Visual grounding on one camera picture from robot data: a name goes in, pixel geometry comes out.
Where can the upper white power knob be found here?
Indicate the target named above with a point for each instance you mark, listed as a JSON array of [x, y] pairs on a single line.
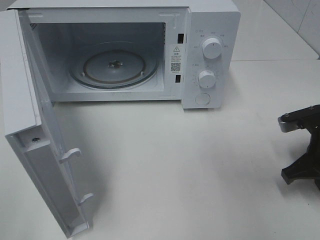
[[211, 47]]

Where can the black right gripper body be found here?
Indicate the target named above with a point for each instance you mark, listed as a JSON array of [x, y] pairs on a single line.
[[312, 154]]

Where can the white microwave oven body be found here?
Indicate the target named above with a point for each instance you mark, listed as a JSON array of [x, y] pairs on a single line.
[[175, 28]]

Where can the white microwave door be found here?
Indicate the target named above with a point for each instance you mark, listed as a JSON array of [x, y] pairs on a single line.
[[30, 124]]

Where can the glass microwave turntable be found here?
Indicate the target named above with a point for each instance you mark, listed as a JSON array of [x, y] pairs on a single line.
[[114, 65]]

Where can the round white door button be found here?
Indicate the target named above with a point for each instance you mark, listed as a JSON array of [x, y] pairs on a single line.
[[203, 99]]

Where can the lower white timer knob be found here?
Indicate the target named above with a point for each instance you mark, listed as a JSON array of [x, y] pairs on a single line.
[[207, 79]]

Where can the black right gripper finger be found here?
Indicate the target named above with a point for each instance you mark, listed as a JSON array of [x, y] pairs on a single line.
[[301, 169]]

